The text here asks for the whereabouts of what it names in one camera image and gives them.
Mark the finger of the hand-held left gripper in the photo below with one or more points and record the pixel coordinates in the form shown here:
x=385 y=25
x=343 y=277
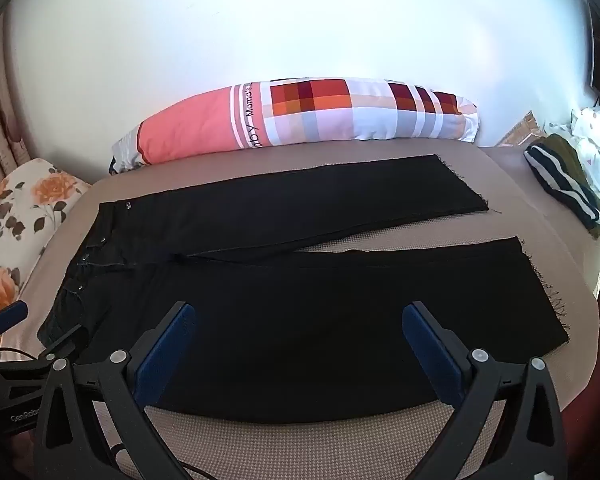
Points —
x=55 y=347
x=9 y=314

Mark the pink checked long pillow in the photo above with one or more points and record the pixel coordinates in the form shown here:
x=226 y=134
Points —
x=300 y=112

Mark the olive navy striped garment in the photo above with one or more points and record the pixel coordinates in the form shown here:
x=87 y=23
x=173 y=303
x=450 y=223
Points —
x=567 y=177

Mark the brown ribbed headboard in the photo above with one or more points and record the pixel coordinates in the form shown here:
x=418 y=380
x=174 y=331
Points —
x=2 y=125

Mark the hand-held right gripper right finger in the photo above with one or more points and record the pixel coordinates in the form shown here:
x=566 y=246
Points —
x=431 y=352

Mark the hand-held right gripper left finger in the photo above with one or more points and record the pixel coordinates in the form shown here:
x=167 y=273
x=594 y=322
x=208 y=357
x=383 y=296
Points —
x=164 y=347

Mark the floral print pillow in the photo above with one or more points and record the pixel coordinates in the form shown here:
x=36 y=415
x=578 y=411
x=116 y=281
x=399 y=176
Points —
x=25 y=210

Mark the black pants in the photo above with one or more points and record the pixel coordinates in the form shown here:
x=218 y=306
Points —
x=290 y=280

